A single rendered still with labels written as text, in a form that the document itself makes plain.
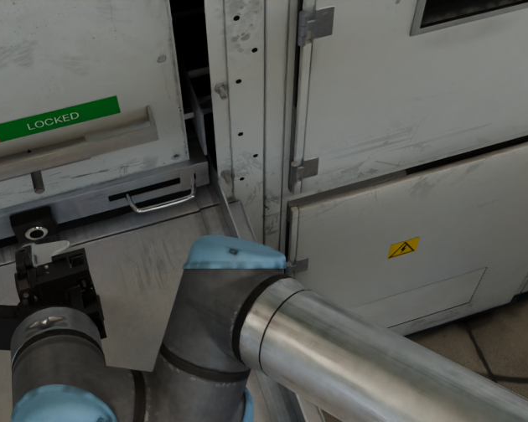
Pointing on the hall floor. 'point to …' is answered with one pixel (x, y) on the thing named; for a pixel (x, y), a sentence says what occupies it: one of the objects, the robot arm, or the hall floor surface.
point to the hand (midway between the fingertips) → (28, 254)
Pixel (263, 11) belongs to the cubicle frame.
